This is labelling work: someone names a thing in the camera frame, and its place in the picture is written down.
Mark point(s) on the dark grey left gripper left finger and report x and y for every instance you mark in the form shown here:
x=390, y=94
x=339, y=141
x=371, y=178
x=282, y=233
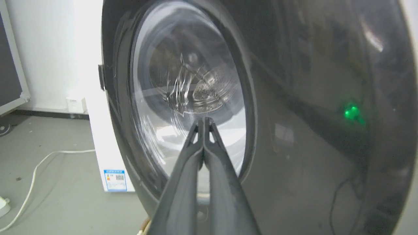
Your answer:
x=181, y=195

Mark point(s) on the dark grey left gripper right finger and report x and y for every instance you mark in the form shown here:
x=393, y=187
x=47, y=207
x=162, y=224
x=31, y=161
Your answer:
x=225, y=199

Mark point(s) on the white washing machine body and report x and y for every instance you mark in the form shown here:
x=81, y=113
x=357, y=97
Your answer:
x=107, y=147

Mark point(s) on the dark grey washing machine door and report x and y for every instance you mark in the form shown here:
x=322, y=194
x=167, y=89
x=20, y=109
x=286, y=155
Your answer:
x=294, y=98

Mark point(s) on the blue energy label sticker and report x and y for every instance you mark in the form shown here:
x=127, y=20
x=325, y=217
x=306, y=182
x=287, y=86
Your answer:
x=115, y=180

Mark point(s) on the white power strip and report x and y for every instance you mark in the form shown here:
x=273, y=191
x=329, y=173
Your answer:
x=4, y=207

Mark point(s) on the black caster wheel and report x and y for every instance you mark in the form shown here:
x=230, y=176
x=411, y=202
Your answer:
x=4, y=129

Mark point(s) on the white framed dark board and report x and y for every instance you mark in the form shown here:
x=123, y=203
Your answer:
x=9, y=58

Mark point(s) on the white wall socket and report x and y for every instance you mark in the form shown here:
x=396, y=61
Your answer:
x=76, y=104

